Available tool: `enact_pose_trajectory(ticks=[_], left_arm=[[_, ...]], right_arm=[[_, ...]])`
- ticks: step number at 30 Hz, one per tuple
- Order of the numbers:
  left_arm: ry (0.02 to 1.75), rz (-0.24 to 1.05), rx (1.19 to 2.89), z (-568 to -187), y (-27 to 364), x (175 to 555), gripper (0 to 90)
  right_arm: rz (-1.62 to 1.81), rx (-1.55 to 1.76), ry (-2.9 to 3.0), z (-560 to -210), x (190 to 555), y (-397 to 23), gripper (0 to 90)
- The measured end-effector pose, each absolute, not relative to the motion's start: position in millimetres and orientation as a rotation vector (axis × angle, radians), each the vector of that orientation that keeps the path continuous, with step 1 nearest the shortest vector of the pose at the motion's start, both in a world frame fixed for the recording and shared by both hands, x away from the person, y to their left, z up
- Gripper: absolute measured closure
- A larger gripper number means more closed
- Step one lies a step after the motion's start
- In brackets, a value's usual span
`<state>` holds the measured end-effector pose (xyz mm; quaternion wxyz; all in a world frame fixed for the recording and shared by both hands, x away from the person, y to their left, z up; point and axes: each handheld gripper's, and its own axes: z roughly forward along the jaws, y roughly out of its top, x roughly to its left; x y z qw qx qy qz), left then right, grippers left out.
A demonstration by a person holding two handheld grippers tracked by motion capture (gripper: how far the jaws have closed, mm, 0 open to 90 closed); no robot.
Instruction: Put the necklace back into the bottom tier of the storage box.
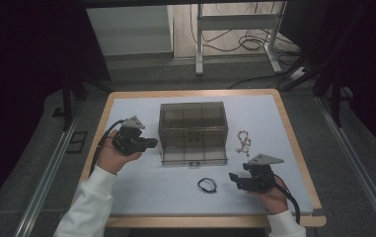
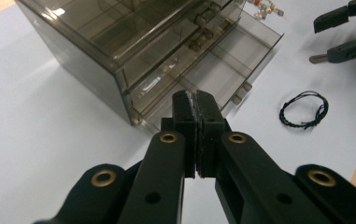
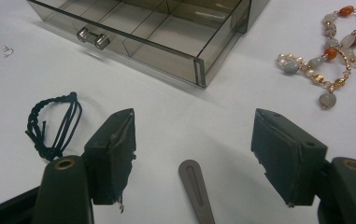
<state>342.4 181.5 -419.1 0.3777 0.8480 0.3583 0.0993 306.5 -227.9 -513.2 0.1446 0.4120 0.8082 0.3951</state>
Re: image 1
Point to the dark curtain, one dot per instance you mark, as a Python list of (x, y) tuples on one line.
[(17, 65), (373, 65)]

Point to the white metal desk frame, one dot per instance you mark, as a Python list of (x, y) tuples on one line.
[(238, 21)]

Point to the white power strip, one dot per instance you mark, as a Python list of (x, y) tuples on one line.
[(298, 73)]

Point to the aluminium floor rail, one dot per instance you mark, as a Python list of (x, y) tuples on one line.
[(44, 184), (356, 164)]

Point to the white table mat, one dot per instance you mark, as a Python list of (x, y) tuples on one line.
[(133, 108)]

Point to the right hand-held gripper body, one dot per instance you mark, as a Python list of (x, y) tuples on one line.
[(263, 177)]

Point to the black metal stand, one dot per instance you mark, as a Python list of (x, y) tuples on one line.
[(67, 108), (336, 105)]

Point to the smoky transparent drawer box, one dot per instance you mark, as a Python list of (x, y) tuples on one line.
[(192, 115)]

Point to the person's right hand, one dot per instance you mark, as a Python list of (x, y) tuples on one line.
[(276, 200)]

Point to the person's left hand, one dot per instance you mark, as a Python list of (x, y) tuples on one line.
[(110, 159)]

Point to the white cabinet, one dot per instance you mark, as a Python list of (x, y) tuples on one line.
[(129, 29)]

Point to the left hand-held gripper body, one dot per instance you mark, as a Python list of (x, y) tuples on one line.
[(128, 140)]

